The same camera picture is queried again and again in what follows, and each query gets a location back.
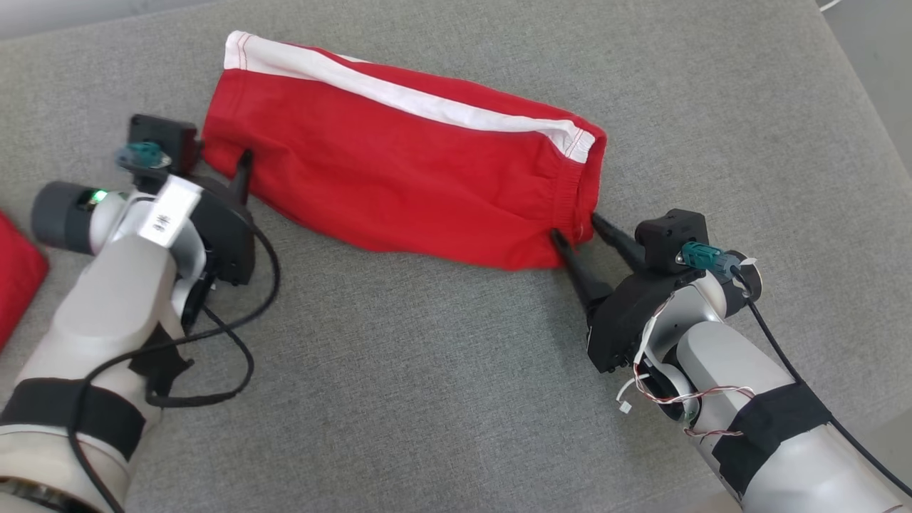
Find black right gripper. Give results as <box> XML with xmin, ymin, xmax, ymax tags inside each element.
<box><xmin>550</xmin><ymin>212</ymin><xmax>703</xmax><ymax>375</ymax></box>

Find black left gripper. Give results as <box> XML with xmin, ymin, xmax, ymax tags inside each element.
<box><xmin>182</xmin><ymin>149</ymin><xmax>257</xmax><ymax>286</ymax></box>

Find red shorts with white stripe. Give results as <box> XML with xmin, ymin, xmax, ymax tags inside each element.
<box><xmin>202</xmin><ymin>30</ymin><xmax>608</xmax><ymax>271</ymax></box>

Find red white basketball jersey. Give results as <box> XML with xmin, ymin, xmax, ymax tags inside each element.
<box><xmin>0</xmin><ymin>209</ymin><xmax>50</xmax><ymax>351</ymax></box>

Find white printed cable label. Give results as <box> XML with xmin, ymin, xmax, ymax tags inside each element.
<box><xmin>137</xmin><ymin>175</ymin><xmax>204</xmax><ymax>249</ymax></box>

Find teal right camera connector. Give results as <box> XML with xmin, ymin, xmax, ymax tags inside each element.
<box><xmin>680</xmin><ymin>240</ymin><xmax>742</xmax><ymax>279</ymax></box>

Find teal camera connector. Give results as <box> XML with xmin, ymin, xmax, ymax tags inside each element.
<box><xmin>680</xmin><ymin>240</ymin><xmax>742</xmax><ymax>279</ymax></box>
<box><xmin>115</xmin><ymin>140</ymin><xmax>172</xmax><ymax>172</ymax></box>

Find teal left camera connector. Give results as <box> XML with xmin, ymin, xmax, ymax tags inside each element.
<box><xmin>115</xmin><ymin>140</ymin><xmax>172</xmax><ymax>172</ymax></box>

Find thin red white wires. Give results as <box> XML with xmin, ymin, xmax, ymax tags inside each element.
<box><xmin>616</xmin><ymin>292</ymin><xmax>757</xmax><ymax>440</ymax></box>

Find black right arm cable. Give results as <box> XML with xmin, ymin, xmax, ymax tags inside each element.
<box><xmin>734</xmin><ymin>274</ymin><xmax>912</xmax><ymax>499</ymax></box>

